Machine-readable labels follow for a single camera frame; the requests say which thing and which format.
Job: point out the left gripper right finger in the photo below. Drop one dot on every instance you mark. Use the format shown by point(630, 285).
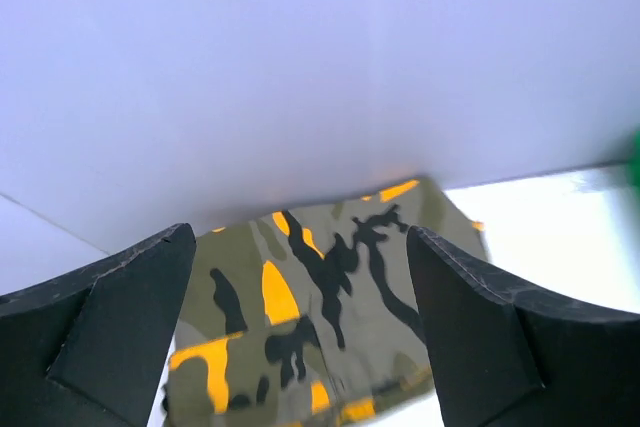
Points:
point(507, 352)

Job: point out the camouflage yellow green trousers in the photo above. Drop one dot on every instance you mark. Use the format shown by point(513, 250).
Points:
point(308, 316)

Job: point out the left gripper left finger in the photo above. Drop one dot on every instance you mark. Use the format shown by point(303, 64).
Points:
point(88, 348)

